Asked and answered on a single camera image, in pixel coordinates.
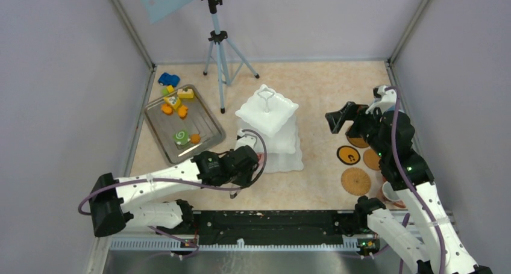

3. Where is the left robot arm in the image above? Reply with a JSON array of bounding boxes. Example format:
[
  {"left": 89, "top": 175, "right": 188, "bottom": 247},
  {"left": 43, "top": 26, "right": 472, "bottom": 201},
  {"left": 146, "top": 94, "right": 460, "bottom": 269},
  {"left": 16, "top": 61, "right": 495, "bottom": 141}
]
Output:
[{"left": 78, "top": 145, "right": 259, "bottom": 237}]

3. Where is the yellow white cake toy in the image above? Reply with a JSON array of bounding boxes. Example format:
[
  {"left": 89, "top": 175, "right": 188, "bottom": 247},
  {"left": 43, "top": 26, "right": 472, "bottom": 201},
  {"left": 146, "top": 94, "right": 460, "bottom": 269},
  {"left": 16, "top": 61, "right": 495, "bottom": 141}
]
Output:
[{"left": 177, "top": 87, "right": 195, "bottom": 99}]

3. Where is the orange pastry toy left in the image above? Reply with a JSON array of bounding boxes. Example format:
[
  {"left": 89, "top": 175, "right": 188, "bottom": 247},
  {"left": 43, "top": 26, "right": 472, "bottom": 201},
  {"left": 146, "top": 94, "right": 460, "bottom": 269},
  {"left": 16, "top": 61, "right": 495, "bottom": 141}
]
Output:
[{"left": 161, "top": 104, "right": 174, "bottom": 115}]

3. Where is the metal baking tray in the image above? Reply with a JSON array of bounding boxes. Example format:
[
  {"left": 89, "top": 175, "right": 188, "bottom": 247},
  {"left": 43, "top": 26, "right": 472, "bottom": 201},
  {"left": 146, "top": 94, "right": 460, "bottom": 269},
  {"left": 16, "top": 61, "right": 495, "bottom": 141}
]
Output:
[{"left": 144, "top": 84, "right": 226, "bottom": 165}]

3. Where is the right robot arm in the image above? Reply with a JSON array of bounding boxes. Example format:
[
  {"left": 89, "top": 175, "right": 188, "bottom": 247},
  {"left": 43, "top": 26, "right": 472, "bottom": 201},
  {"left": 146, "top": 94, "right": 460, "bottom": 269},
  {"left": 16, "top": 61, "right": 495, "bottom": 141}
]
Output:
[{"left": 325, "top": 102, "right": 491, "bottom": 273}]

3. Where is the plain brown round coaster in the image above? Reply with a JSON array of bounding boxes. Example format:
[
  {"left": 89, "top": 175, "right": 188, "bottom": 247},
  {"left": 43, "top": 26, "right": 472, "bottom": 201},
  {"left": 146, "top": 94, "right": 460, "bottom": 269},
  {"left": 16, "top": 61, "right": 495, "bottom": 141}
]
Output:
[{"left": 363, "top": 148, "right": 381, "bottom": 171}]

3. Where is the green swirl roll cake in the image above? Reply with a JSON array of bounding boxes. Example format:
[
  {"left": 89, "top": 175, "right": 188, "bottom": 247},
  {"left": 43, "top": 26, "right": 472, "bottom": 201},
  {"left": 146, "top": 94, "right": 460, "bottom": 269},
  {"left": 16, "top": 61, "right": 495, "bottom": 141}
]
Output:
[{"left": 172, "top": 129, "right": 190, "bottom": 146}]

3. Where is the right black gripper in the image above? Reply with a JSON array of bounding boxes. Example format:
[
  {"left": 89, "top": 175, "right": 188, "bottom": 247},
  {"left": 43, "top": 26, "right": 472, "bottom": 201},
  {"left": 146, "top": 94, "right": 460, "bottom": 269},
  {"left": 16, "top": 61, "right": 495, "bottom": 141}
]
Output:
[{"left": 325, "top": 101, "right": 388, "bottom": 158}]

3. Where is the white three-tier serving stand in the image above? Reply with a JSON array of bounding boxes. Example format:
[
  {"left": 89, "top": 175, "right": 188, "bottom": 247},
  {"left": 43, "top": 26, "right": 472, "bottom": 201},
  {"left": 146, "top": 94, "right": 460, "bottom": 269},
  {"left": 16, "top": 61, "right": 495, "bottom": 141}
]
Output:
[{"left": 235, "top": 84, "right": 304, "bottom": 173}]

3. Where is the white mug red handle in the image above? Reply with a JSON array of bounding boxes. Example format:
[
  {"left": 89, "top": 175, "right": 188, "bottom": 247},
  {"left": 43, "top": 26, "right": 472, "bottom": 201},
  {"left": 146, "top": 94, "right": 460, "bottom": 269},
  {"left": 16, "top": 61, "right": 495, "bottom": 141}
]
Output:
[{"left": 376, "top": 181, "right": 406, "bottom": 208}]

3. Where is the black orange round coaster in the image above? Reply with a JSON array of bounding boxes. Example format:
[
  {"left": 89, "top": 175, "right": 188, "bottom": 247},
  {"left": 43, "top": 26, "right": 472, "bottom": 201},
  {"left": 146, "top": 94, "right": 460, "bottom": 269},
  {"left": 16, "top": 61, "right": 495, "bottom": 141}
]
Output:
[{"left": 336, "top": 145, "right": 361, "bottom": 166}]

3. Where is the green yellow block toy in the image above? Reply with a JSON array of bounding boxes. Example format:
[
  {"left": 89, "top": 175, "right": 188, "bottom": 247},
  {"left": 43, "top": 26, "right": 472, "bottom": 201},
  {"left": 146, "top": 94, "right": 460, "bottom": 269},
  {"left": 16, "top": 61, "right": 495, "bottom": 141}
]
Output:
[{"left": 161, "top": 85, "right": 174, "bottom": 96}]

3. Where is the dark wooden round saucer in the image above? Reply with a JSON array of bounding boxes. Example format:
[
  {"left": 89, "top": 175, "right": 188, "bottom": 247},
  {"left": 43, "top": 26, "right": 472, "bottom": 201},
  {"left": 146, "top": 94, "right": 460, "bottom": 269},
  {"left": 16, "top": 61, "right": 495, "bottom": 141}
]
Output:
[{"left": 346, "top": 135, "right": 369, "bottom": 149}]

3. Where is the orange round pastry toy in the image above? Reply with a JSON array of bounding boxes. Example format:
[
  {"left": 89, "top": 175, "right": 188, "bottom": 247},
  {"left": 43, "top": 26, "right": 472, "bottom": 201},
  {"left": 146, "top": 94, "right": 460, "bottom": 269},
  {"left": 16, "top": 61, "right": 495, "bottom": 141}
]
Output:
[{"left": 189, "top": 134, "right": 201, "bottom": 145}]

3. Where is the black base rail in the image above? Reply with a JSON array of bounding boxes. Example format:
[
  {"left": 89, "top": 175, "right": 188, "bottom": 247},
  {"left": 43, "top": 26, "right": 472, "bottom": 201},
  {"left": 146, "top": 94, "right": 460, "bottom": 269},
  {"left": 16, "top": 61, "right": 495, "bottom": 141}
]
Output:
[{"left": 155, "top": 210, "right": 380, "bottom": 253}]

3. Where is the light blue tripod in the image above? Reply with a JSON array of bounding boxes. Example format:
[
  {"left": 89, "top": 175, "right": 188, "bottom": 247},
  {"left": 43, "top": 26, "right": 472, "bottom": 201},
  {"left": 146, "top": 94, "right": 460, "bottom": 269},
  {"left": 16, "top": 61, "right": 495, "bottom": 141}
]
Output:
[{"left": 201, "top": 0, "right": 260, "bottom": 114}]

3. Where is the yellow cake slice toy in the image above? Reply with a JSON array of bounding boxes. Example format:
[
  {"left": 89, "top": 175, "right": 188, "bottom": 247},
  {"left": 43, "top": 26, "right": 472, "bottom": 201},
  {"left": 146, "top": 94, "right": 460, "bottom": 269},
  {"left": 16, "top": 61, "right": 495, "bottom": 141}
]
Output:
[{"left": 163, "top": 95, "right": 181, "bottom": 111}]

